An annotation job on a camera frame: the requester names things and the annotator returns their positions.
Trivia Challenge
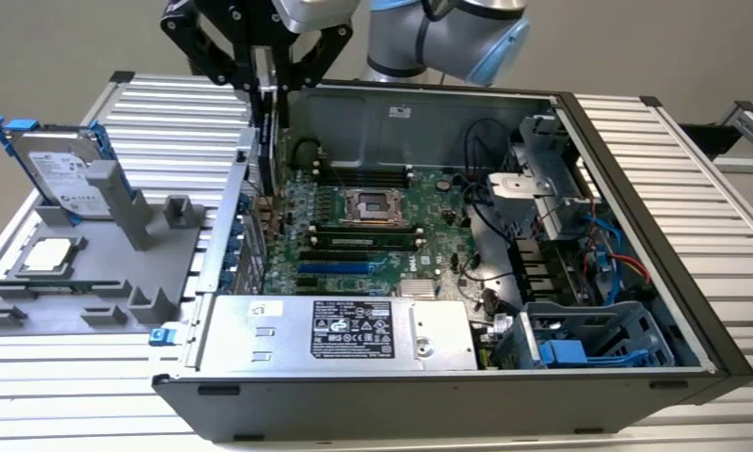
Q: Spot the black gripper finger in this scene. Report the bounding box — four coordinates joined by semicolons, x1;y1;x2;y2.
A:
160;6;256;93
274;24;356;93

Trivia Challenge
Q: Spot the metal CPU socket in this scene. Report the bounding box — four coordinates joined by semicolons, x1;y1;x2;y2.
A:
337;187;402;222

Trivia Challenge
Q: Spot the hard disk in blue carrier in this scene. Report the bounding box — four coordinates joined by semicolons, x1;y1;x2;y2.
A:
0;115;124;227

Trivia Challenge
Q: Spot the green installed RAM stick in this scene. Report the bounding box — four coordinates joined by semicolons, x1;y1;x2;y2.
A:
316;234;420;250

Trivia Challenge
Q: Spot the green motherboard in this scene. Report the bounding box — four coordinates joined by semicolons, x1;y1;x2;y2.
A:
260;164;478;302

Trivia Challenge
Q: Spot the black expansion slot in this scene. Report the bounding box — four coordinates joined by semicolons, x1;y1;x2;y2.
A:
298;249;377;263

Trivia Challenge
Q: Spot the grey parts rack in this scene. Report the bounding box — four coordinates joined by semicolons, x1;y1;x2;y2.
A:
0;159;214;338

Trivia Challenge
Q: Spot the silver CPU chip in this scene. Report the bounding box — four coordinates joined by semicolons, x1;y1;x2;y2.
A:
22;237;76;274

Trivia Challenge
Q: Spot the small silver heatsink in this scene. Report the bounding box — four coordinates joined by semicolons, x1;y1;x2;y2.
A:
400;278;441;299

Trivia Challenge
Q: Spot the silver power supply unit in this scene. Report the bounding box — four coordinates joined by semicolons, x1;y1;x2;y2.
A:
193;294;482;373

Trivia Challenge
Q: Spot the grey disk bay cage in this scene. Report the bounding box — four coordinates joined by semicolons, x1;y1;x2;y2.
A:
494;300;677;371

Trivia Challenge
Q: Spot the metal slat side table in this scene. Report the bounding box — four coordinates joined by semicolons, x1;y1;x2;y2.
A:
712;101;753;175

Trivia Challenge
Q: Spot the blue disk connector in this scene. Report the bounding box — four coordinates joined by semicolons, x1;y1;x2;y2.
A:
538;341;589;366

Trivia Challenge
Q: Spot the open grey PC case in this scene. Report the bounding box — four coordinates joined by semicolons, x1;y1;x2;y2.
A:
152;77;753;444

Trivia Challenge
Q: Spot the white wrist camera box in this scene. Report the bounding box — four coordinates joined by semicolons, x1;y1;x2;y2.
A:
269;0;362;35

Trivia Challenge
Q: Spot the black looped wire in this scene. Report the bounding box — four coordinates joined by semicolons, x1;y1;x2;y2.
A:
462;120;509;189

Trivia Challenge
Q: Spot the metal drive bracket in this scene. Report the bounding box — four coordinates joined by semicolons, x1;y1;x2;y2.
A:
485;115;604;241

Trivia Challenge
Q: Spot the blue wire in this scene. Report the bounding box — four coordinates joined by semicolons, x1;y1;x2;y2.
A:
580;211;629;307

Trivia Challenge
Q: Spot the red wire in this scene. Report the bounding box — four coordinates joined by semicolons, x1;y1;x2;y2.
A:
613;253;652;284

